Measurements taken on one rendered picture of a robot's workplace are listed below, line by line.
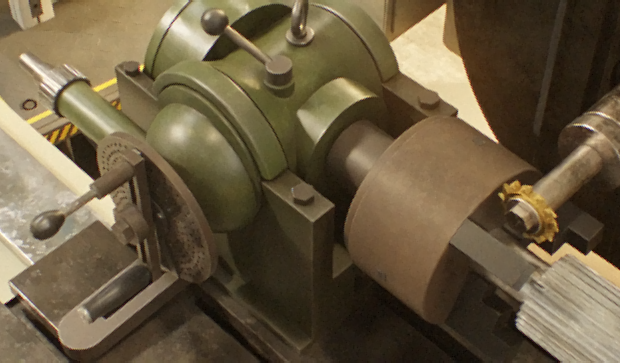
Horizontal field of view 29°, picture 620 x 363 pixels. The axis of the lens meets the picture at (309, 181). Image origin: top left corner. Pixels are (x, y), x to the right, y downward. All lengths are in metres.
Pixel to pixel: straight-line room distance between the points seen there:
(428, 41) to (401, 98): 1.91
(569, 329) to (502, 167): 0.17
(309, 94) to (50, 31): 1.61
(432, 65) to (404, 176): 2.01
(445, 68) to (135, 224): 1.98
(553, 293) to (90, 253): 0.60
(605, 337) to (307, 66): 0.42
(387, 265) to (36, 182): 0.88
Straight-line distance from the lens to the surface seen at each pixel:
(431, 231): 1.13
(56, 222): 1.17
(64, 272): 1.47
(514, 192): 1.12
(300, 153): 1.25
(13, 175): 1.95
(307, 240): 1.23
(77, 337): 1.38
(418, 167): 1.16
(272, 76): 1.23
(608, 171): 1.18
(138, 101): 1.36
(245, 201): 1.25
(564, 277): 1.15
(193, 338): 1.39
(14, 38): 2.82
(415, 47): 3.20
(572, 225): 1.22
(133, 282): 1.32
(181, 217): 1.22
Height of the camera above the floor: 2.15
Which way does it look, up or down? 49 degrees down
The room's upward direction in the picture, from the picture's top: straight up
